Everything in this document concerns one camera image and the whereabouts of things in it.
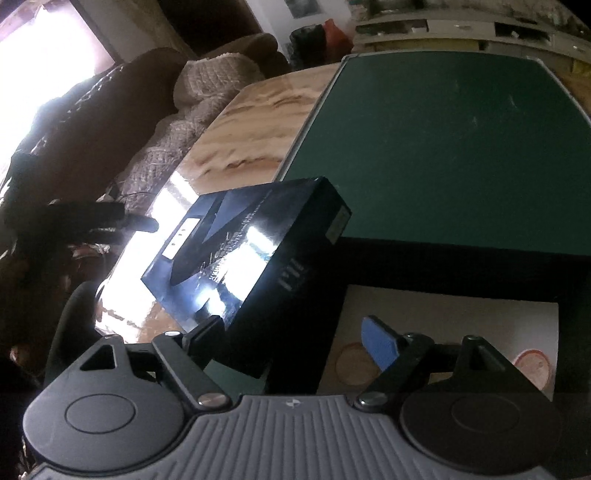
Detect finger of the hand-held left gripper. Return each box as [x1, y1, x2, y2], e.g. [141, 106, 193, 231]
[48, 200, 160, 234]

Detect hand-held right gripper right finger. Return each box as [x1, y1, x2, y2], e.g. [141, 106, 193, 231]
[355, 315, 514, 412]

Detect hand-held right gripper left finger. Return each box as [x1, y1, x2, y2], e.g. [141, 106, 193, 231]
[74, 315, 232, 411]

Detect black box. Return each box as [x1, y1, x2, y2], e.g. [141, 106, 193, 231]
[265, 237, 591, 416]
[141, 176, 354, 379]

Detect white round container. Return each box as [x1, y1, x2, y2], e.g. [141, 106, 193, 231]
[512, 349, 552, 392]

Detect marble desktop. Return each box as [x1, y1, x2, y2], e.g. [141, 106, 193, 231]
[95, 60, 591, 344]

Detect brown sofa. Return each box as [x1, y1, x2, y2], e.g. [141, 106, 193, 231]
[0, 32, 291, 222]

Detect beige quilted blanket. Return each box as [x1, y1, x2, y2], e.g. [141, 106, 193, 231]
[111, 51, 252, 195]

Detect bright window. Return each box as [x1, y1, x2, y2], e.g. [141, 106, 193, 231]
[0, 0, 116, 185]

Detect dark green desk mat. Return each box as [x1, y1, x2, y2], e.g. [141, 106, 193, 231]
[272, 51, 591, 257]

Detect red plastic bag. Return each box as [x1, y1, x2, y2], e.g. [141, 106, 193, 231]
[323, 18, 354, 44]

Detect white tv cabinet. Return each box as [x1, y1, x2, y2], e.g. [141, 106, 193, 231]
[353, 14, 573, 52]

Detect black cable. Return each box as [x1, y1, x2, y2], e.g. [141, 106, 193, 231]
[110, 185, 160, 205]

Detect wall picture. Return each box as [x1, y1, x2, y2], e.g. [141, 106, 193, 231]
[284, 0, 321, 19]

